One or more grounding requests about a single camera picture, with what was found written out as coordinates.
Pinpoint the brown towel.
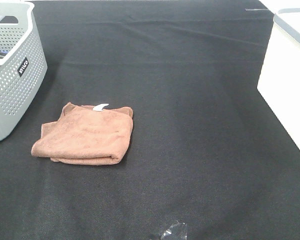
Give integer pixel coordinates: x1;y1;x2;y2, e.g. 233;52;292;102
31;102;133;166

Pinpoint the black table cloth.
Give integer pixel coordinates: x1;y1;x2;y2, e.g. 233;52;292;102
0;0;300;240

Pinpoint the grey perforated plastic basket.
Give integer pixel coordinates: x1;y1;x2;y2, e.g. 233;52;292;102
0;1;48;141

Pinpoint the white box with grey rim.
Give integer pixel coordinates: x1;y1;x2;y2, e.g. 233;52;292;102
257;8;300;150

